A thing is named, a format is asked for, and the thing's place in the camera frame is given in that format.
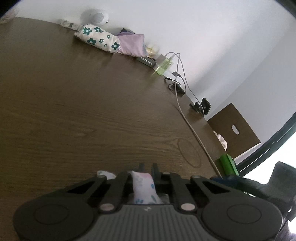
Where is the teal flower white pouch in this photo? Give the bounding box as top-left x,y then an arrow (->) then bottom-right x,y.
74,24 -> 121,53

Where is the pink floral white garment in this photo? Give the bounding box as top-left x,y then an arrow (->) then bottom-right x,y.
96,170 -> 171,205

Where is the green translucent box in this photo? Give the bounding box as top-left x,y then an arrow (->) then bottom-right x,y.
156,58 -> 173,75

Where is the brown wooden chair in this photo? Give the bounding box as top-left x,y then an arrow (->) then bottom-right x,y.
208,103 -> 261,159

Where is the white round speaker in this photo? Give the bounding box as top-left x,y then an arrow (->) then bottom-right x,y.
80,9 -> 109,26

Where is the grey charging cable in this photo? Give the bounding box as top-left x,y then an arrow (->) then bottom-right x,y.
164,52 -> 205,117

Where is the white charging cable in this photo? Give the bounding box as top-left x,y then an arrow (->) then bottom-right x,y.
165,52 -> 223,178

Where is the black labelled box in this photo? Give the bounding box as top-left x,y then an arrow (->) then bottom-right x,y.
136,56 -> 156,68

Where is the green cylinder handle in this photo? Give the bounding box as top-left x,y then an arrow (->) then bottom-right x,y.
217,154 -> 239,177

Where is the folded lilac cloth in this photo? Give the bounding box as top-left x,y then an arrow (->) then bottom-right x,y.
118,34 -> 147,57

